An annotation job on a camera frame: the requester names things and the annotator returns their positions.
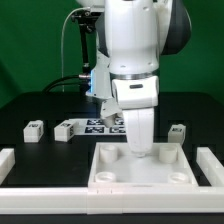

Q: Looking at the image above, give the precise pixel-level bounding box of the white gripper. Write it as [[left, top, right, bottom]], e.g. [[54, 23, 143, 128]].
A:
[[100, 76, 159, 158]]

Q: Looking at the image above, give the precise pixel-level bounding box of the white square tabletop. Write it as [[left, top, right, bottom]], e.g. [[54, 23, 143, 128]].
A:
[[88, 142, 197, 188]]

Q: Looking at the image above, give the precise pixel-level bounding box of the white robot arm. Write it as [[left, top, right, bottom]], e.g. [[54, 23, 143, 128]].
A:
[[76, 0, 191, 157]]

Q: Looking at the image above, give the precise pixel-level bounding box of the white left fence piece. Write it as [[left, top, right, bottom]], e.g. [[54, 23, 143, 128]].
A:
[[0, 148, 15, 185]]

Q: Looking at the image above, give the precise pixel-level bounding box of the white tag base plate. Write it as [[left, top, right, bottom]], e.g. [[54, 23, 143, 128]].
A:
[[70, 118, 126, 135]]

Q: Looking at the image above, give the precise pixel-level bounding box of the black cable bundle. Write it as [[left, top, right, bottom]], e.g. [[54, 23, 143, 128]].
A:
[[41, 74, 92, 94]]

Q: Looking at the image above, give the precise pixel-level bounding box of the white front fence wall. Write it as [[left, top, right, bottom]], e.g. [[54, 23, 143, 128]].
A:
[[0, 186, 224, 214]]

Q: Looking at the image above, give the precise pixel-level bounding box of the black camera on stand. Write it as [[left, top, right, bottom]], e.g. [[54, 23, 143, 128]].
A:
[[71, 9, 101, 73]]

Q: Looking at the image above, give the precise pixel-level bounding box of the grey thin cable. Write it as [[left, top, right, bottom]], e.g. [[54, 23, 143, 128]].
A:
[[60, 7, 88, 93]]

